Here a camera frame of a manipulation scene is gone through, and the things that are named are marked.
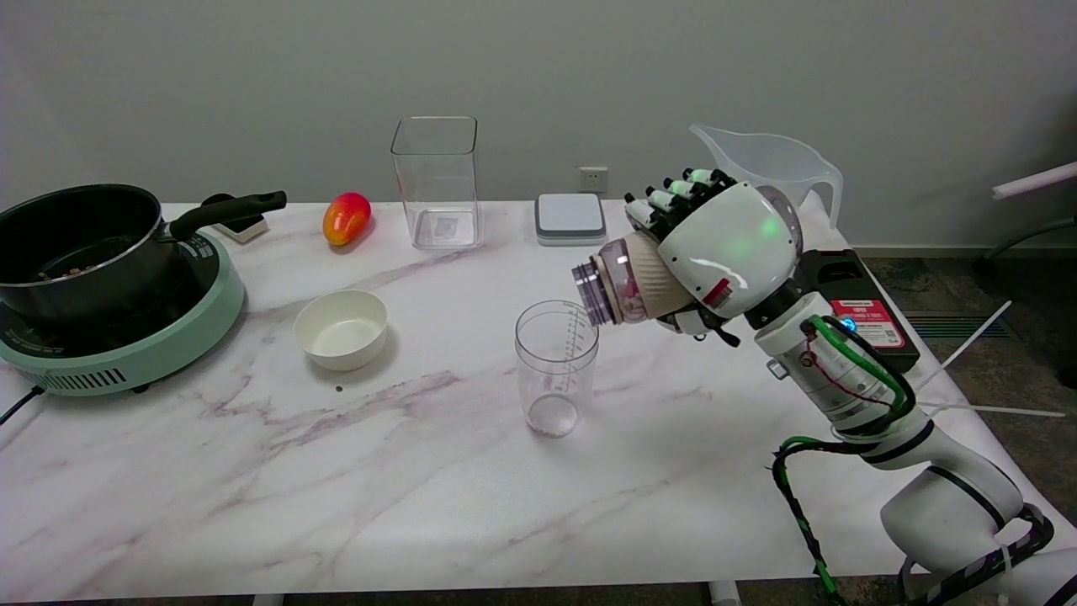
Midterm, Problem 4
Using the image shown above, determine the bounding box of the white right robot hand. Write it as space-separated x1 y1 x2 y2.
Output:
624 167 804 338

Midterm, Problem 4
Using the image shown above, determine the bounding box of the round transparent measuring cup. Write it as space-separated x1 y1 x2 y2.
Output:
515 300 601 439

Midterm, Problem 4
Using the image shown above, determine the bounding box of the transparent plastic pitcher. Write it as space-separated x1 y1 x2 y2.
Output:
689 125 844 231

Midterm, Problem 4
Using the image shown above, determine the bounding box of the grey white kitchen scale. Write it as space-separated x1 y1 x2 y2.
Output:
534 193 608 247

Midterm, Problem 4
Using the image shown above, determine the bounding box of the black box with red label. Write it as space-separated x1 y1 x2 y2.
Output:
795 249 920 374

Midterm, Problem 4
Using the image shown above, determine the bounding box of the floor vent grille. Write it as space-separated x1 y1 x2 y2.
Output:
902 311 1016 341

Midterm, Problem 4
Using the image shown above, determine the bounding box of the grey curved metal leg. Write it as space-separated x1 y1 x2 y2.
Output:
976 216 1077 263

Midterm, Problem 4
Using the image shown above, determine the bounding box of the tall square transparent container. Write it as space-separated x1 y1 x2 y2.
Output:
390 116 483 250

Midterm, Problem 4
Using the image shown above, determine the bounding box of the white foam tube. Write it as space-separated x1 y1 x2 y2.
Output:
992 162 1077 201

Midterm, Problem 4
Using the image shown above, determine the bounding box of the red yellow mango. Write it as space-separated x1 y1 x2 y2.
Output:
322 192 373 247

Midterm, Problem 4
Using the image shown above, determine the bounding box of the white ceramic bowl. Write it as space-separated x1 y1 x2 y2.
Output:
293 290 389 372

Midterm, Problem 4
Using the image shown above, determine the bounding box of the green induction cooker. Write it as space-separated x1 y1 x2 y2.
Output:
0 229 247 397

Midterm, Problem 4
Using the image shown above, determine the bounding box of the black green robot cable bundle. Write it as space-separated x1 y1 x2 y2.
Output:
772 315 1055 606

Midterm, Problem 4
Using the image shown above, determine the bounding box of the black pot with handle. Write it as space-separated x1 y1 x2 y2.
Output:
0 183 288 326

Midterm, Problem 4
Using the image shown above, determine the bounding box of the black cooker power cable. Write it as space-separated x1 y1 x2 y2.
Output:
0 385 44 427

